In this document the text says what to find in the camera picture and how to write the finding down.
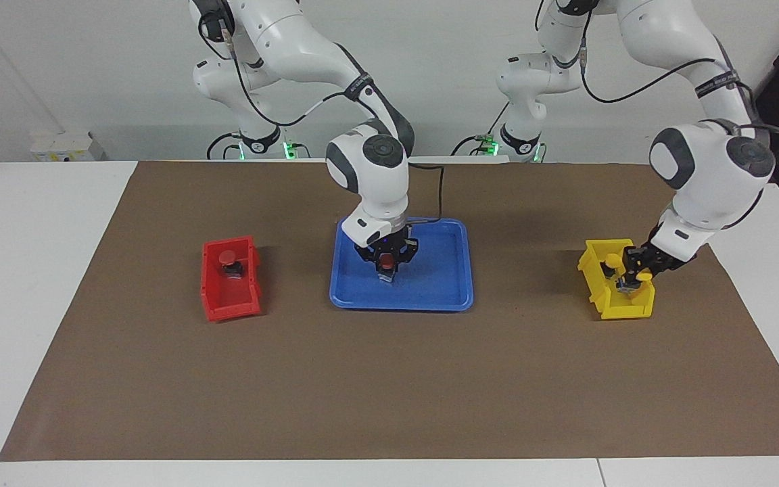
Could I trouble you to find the blue plastic tray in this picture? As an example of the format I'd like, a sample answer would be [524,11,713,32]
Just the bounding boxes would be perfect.
[329,216,475,312]

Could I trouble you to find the yellow plastic bin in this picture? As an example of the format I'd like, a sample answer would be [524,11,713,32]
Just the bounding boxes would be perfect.
[577,238,655,321]

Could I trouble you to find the brown table mat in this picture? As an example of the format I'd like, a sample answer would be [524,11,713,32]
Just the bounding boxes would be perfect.
[0,160,779,463]

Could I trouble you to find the red plastic bin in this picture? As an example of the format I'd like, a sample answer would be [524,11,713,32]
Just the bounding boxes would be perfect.
[200,235,263,323]

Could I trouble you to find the white small box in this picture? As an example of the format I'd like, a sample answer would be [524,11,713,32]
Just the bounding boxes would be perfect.
[30,131,97,162]

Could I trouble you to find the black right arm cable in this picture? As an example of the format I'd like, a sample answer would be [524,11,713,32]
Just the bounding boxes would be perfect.
[198,0,446,224]

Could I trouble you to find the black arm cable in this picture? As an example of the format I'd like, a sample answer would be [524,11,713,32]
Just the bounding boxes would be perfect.
[198,0,446,224]
[535,0,779,133]

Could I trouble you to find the black base cable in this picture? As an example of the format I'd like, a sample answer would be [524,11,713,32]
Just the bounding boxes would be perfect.
[206,131,245,160]
[449,101,509,158]

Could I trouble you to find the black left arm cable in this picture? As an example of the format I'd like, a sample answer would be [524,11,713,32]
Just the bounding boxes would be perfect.
[535,0,779,133]

